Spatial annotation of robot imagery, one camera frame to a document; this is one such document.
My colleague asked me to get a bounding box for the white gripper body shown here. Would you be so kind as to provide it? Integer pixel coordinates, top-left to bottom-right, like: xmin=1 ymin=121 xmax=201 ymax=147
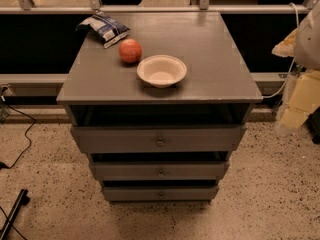
xmin=275 ymin=70 xmax=320 ymax=136

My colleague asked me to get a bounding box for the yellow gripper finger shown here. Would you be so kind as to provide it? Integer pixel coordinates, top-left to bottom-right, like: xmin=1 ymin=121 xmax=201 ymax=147
xmin=271 ymin=29 xmax=297 ymax=57

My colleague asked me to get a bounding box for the grey top drawer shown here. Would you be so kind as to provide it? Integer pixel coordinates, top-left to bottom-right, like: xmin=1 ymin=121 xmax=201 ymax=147
xmin=71 ymin=125 xmax=246 ymax=153

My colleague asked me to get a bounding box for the grey drawer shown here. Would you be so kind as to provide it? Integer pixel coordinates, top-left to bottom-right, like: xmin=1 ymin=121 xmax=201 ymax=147
xmin=102 ymin=186 xmax=219 ymax=202
xmin=89 ymin=161 xmax=229 ymax=181
xmin=71 ymin=125 xmax=246 ymax=153

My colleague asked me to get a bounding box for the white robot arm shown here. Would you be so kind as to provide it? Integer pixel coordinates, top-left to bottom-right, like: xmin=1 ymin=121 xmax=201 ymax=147
xmin=272 ymin=3 xmax=320 ymax=136

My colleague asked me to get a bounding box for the grey middle drawer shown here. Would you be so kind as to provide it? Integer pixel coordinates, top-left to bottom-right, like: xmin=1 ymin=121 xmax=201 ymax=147
xmin=89 ymin=161 xmax=229 ymax=181

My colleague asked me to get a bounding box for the grey wooden drawer cabinet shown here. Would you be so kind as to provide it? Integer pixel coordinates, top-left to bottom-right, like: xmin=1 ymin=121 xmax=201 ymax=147
xmin=57 ymin=12 xmax=262 ymax=190

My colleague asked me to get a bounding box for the grey bottom drawer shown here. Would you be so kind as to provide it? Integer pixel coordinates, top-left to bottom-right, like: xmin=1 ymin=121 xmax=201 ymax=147
xmin=102 ymin=186 xmax=219 ymax=202

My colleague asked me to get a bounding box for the white paper bowl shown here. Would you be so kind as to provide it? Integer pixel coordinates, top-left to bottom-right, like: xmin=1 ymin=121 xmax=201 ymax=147
xmin=137 ymin=55 xmax=187 ymax=88

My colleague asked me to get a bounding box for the red apple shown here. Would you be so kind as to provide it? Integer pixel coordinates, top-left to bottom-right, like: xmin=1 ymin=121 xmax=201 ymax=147
xmin=119 ymin=39 xmax=142 ymax=63

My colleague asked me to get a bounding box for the blue white chip bag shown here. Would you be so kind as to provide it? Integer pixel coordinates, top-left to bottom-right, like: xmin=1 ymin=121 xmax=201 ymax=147
xmin=76 ymin=12 xmax=130 ymax=49

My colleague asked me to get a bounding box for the black metal bar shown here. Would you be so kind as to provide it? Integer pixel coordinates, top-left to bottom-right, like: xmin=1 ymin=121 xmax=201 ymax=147
xmin=0 ymin=189 xmax=30 ymax=240

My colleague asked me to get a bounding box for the white cable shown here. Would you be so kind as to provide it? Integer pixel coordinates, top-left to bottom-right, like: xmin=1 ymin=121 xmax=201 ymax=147
xmin=262 ymin=2 xmax=301 ymax=100

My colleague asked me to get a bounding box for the black floor cable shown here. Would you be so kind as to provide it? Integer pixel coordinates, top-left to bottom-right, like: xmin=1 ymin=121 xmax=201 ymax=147
xmin=0 ymin=95 xmax=37 ymax=170

